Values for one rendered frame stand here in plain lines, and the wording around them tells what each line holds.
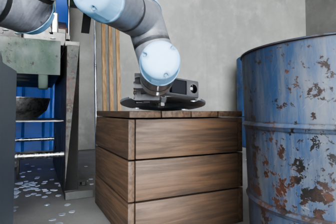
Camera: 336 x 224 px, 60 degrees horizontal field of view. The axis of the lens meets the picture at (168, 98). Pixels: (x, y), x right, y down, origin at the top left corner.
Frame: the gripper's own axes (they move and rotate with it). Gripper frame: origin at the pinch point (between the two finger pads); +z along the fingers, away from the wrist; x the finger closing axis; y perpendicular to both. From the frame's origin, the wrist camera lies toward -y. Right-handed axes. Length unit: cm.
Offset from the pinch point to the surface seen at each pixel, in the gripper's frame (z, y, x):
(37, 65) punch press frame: 34, 47, -20
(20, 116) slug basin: 46, 58, -1
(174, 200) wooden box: -0.5, -3.9, 29.5
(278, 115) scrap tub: -33.4, -20.0, 10.0
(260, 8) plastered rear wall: 226, -139, -154
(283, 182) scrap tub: -31.6, -20.6, 22.2
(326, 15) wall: 222, -220, -147
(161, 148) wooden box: -4.1, 0.0, 15.1
